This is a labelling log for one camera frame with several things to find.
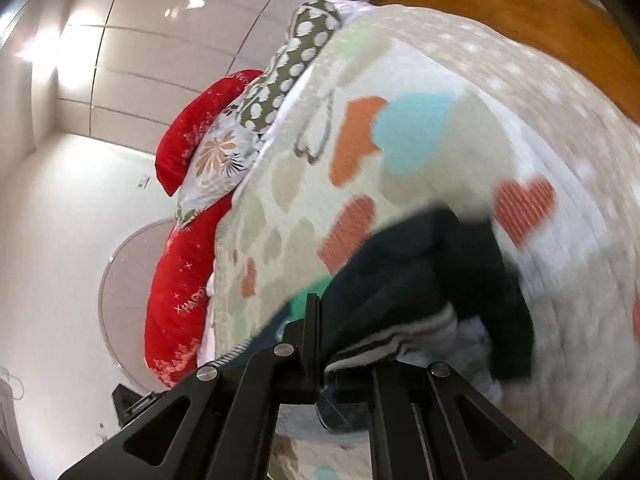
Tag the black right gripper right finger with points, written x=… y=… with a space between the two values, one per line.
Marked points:
x=430 y=423

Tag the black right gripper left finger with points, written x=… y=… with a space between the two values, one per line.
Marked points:
x=216 y=424

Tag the navy striped children's pants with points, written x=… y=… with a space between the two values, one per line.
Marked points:
x=402 y=295

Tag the round grey headboard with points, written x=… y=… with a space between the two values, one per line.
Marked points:
x=123 y=295

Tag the long red pillow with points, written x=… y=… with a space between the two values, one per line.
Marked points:
x=177 y=306

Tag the floral grey pillow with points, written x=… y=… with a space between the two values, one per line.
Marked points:
x=219 y=164

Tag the red pillow behind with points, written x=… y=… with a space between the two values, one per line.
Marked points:
x=179 y=142

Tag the patchwork heart quilt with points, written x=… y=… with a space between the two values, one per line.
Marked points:
x=408 y=108

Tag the white glossy wardrobe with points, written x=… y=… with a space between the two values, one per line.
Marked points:
x=127 y=67

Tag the olive polka dot bolster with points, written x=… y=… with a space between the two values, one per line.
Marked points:
x=313 y=24

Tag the wooden door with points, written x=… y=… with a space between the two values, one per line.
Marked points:
x=576 y=32

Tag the wall power socket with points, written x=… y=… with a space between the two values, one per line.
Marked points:
x=143 y=182

